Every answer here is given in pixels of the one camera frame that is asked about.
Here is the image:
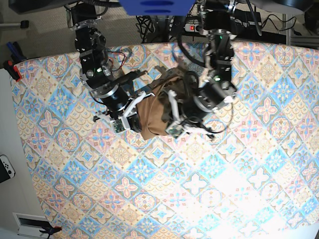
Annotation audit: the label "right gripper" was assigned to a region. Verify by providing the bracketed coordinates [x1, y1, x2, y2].
[93, 91, 155, 133]

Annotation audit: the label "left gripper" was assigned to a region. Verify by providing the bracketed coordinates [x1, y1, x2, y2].
[165, 90, 215, 139]

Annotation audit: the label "brown t-shirt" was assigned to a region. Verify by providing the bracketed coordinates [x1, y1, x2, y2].
[137, 75, 185, 140]

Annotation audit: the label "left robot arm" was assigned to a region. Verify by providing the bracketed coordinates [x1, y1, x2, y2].
[130, 0, 237, 139]

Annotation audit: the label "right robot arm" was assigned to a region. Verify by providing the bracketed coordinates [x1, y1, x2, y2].
[66, 0, 151, 133]

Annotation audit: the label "patterned tablecloth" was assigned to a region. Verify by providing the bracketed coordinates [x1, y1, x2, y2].
[10, 42, 319, 239]

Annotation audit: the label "white power strip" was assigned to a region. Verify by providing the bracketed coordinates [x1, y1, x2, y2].
[184, 23, 200, 33]

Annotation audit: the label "blue plastic box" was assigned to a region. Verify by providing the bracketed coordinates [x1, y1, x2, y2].
[119, 0, 195, 16]

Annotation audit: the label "red black clamp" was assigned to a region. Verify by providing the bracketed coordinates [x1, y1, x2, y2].
[3, 60, 22, 82]

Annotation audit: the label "game console controller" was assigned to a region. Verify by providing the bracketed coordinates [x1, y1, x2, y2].
[0, 154, 15, 183]

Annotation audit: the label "black orange clamp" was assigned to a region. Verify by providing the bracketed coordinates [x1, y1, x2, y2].
[39, 222, 62, 238]

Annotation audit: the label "tangled black cables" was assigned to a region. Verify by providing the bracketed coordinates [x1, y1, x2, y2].
[136, 14, 185, 44]

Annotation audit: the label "white wall vent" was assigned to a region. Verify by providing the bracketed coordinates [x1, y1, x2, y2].
[13, 212, 49, 239]

